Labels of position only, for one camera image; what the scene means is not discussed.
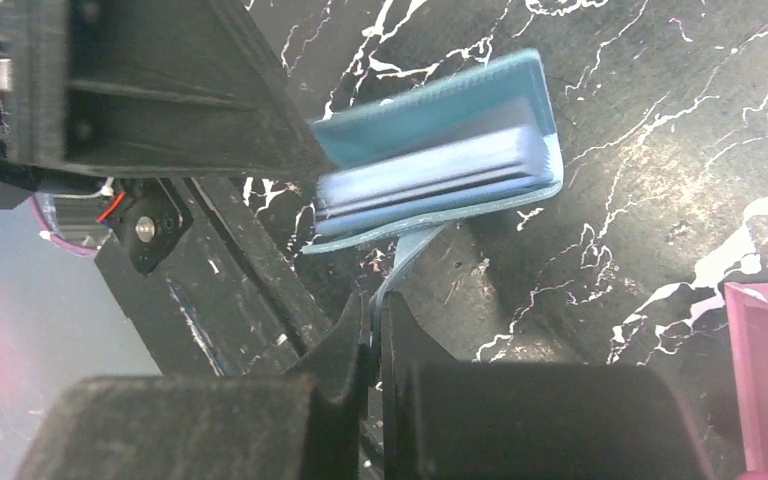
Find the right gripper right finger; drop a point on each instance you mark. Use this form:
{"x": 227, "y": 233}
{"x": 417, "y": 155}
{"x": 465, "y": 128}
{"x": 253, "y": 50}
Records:
{"x": 451, "y": 419}

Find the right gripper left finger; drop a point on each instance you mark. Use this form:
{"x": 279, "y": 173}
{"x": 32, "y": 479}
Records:
{"x": 300, "y": 424}

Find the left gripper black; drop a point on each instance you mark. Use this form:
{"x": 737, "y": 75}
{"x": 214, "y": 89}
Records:
{"x": 142, "y": 89}

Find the blue card holder wallet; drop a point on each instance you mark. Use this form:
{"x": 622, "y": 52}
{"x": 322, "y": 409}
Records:
{"x": 478, "y": 142}

